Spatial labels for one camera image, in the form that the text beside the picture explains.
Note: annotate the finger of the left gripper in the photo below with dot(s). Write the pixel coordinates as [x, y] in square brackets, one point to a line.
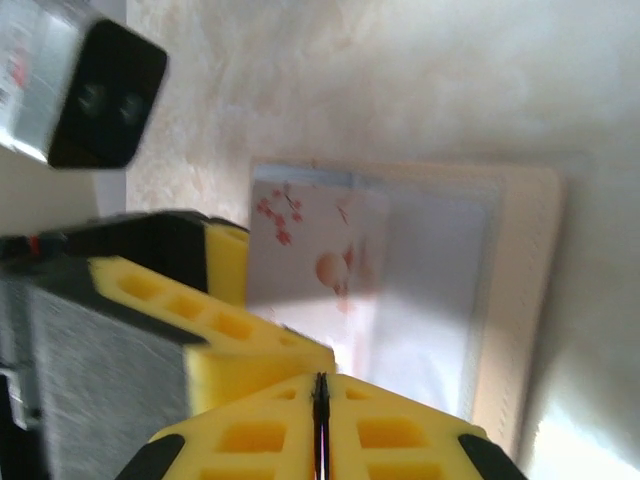
[165, 245]
[225, 325]

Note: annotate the white card with red blossoms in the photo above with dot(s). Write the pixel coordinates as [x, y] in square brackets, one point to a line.
[300, 250]

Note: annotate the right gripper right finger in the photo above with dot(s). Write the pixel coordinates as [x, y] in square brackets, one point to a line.
[395, 440]

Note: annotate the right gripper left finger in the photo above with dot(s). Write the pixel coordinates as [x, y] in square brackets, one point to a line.
[250, 440]

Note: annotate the beige card holder wallet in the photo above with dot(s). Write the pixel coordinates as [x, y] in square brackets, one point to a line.
[525, 300]

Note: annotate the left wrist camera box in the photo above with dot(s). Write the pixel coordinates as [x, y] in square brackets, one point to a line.
[75, 75]

